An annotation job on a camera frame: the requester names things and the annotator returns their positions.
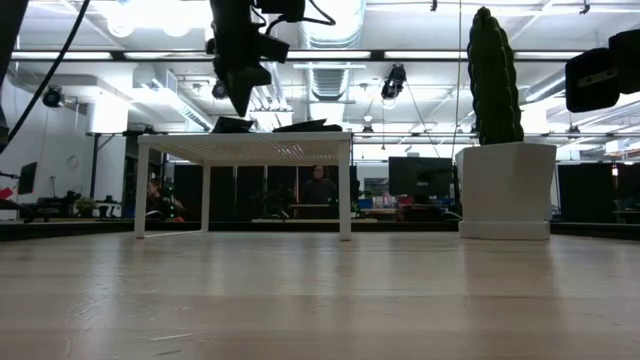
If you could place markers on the person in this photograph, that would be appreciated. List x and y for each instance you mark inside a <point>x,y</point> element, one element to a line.
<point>160,202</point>
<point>319,192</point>

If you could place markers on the small black computer monitor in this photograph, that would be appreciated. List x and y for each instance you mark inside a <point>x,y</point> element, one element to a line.
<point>27,176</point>

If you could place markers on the black beam with light strips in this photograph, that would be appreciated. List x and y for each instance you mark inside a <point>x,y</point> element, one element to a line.
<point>377,55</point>

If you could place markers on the round clock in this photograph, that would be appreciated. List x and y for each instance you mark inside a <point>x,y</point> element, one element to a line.
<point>73,161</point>

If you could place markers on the white perforated shelf riser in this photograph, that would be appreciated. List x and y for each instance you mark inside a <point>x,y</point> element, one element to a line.
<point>240,138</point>

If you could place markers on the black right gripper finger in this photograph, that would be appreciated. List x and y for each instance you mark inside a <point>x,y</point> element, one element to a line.
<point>627,60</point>

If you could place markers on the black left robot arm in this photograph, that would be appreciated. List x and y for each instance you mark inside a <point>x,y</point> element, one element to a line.
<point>10,30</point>

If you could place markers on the black spotlight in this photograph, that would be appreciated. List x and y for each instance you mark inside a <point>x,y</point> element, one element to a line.
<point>394,81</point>
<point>219,91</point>
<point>52,96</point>

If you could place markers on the large black computer monitor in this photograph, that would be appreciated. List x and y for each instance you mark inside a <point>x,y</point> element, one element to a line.
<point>420,176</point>

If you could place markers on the black aluminium table frame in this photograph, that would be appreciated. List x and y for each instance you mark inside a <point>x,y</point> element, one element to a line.
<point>60,230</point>

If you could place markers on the black small square plate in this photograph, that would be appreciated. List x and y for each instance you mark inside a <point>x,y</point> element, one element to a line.
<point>232,126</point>

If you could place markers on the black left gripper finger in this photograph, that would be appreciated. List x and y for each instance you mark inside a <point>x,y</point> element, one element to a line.
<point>232,85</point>
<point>250,75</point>

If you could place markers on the black partition panel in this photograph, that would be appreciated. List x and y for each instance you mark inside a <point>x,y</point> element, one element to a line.
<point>590,192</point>

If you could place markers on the green cactus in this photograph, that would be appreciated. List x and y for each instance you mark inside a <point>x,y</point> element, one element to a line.
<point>492,75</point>

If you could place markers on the black teardrop plate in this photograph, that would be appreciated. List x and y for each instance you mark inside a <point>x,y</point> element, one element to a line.
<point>295,128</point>

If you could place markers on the white hexagonal plant pot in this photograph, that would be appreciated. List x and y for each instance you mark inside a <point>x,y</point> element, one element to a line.
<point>505,190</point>

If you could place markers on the small potted plant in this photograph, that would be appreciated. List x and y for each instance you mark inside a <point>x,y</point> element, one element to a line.
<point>85,205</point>

